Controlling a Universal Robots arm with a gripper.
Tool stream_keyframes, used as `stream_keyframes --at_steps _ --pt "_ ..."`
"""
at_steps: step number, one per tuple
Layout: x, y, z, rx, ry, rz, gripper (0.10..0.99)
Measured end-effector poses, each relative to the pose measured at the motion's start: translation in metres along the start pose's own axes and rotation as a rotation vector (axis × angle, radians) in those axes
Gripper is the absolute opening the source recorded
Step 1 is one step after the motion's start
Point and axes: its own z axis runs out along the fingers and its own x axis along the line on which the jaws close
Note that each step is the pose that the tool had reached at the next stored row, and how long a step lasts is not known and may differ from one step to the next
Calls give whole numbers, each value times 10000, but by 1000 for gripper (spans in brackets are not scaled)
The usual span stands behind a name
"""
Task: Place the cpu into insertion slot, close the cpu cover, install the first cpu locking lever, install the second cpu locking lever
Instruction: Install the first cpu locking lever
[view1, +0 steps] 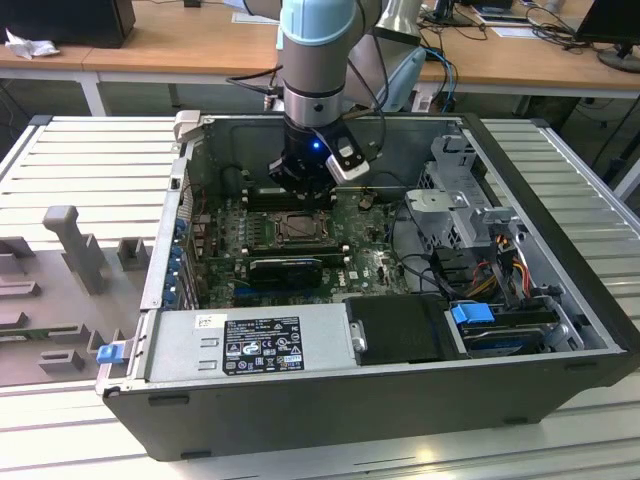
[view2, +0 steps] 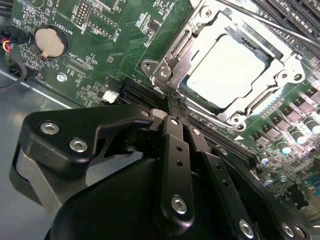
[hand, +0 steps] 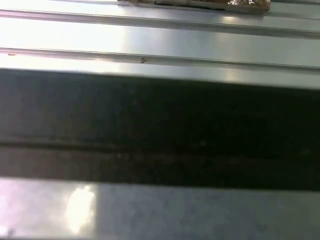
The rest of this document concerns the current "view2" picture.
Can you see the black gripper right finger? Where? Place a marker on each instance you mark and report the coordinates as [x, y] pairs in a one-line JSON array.
[[225, 175]]

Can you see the metal socket cover frame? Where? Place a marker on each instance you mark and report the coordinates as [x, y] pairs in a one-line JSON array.
[[280, 66]]

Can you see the silver green CPU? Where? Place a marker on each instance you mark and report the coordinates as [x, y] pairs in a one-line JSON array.
[[225, 72]]

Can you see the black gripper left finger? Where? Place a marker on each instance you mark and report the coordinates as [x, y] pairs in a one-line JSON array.
[[62, 140]]

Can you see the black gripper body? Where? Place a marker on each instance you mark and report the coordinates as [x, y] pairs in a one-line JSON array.
[[112, 212]]

